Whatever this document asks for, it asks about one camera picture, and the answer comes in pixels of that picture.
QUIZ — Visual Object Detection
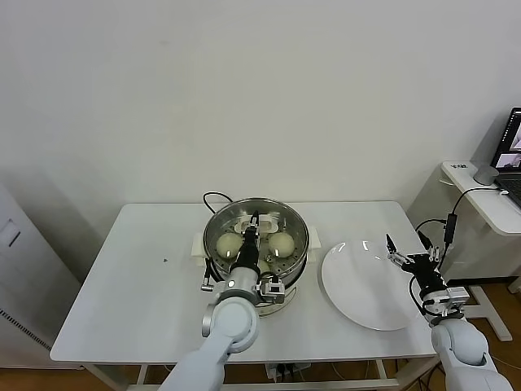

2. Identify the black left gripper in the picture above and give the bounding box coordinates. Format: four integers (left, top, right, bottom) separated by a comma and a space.
235, 209, 262, 273

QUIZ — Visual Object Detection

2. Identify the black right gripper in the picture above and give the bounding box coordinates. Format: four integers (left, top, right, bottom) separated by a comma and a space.
384, 230, 448, 293

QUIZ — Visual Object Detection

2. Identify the round glass lid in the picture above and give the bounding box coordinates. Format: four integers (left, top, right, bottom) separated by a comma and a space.
203, 198, 310, 282

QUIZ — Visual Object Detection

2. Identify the stainless steel steamer pot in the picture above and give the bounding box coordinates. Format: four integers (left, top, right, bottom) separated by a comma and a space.
203, 198, 311, 292

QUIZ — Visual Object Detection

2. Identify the black USB hub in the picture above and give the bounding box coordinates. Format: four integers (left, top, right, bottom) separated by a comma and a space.
445, 213, 458, 245

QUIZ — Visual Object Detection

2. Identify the white round plate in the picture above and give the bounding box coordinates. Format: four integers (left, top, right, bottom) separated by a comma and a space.
317, 239, 422, 332

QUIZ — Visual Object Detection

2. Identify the cream electric cooker base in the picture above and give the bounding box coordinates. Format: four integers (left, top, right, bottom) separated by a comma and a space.
190, 226, 322, 326

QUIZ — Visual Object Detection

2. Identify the white side desk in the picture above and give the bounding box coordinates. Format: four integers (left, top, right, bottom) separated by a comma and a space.
440, 161, 521, 343

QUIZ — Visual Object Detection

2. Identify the grey cylinder speaker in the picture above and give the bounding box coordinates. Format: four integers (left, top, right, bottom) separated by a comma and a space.
472, 164, 500, 187

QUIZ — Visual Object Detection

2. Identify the white power strip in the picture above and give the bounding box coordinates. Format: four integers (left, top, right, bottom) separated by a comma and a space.
265, 361, 311, 384

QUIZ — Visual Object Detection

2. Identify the open laptop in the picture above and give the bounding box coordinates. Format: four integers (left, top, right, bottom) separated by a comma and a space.
488, 108, 521, 192

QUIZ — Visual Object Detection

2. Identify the white cabinet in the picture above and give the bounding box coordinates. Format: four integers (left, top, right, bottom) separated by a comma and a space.
0, 178, 82, 367

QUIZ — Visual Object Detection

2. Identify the black hub cable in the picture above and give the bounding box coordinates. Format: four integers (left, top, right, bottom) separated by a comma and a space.
437, 243, 453, 270
415, 219, 448, 237
449, 187, 509, 217

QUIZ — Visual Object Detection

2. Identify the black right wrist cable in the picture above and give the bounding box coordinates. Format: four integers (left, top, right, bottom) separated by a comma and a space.
408, 276, 432, 323

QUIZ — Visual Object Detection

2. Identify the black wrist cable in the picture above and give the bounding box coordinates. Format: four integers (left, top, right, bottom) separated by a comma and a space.
199, 258, 217, 292
408, 276, 432, 323

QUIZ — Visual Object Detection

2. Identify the black cooker power cord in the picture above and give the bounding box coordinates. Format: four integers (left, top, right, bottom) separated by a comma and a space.
202, 191, 234, 216

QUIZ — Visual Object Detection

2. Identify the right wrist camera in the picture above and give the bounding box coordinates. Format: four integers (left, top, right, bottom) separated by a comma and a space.
422, 286, 469, 317

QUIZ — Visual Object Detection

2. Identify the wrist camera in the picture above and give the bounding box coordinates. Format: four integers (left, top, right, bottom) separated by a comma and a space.
258, 276, 288, 305
422, 286, 469, 317

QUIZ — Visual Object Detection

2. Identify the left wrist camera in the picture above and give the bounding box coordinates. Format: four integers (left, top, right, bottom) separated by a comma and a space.
258, 276, 288, 305

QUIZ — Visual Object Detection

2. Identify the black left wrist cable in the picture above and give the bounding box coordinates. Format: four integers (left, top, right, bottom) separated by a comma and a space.
199, 258, 217, 292

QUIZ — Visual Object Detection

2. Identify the white table frame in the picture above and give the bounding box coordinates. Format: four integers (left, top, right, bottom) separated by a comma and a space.
81, 358, 449, 391

